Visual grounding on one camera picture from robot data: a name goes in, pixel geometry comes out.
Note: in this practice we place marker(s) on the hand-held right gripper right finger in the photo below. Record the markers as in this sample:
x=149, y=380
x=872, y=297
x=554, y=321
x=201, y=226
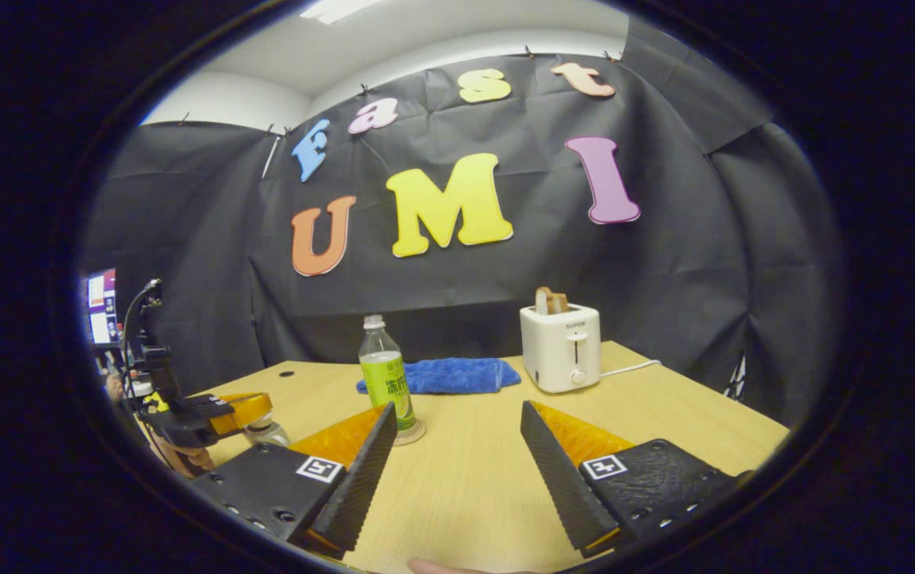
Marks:
x=561, y=478

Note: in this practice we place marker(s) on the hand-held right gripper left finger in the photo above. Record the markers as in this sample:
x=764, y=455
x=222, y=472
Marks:
x=354, y=486

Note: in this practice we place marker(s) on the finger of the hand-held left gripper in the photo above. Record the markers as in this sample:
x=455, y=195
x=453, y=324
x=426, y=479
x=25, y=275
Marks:
x=210, y=410

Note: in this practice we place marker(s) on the white teacup lid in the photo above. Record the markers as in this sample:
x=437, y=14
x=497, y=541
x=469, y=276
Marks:
x=260, y=422

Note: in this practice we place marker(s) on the white teacup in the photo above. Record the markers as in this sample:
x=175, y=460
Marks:
x=274, y=437

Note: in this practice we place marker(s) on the round wooden coaster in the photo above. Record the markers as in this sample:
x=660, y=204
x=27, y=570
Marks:
x=414, y=434

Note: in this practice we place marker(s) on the clear water bottle green label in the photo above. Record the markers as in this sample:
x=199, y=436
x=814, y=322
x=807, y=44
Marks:
x=387, y=375

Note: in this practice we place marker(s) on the computer monitor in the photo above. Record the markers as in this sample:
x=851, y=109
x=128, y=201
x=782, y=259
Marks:
x=101, y=307

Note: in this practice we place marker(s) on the white toaster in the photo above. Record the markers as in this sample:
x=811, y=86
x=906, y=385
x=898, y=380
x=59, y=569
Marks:
x=561, y=351

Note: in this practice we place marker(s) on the blue towel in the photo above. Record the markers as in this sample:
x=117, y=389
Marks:
x=449, y=375

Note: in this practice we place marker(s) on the brown bread slice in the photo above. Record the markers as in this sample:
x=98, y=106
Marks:
x=551, y=301

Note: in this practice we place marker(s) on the black backdrop cloth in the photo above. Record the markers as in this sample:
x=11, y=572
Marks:
x=545, y=279

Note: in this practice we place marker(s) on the ceiling light panel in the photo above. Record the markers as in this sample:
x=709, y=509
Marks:
x=338, y=9

